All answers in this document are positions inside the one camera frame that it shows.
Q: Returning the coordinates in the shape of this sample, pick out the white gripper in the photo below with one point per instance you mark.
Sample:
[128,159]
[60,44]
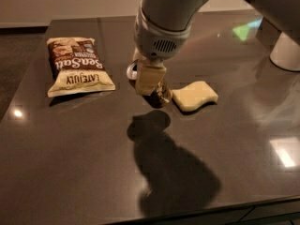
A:
[156,42]

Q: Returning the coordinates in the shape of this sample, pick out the orange LaCroix soda can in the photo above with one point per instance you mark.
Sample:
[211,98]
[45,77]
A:
[160,97]

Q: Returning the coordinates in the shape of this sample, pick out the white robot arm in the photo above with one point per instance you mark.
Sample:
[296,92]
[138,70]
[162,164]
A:
[163,26]

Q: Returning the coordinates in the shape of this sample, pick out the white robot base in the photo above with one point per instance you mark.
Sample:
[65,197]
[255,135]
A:
[286,53]

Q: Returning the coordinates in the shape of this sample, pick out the yellow wavy sponge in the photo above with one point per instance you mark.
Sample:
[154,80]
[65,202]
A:
[193,96]

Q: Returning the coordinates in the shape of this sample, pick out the Late July chip bag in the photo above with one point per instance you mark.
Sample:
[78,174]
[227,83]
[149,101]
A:
[76,67]

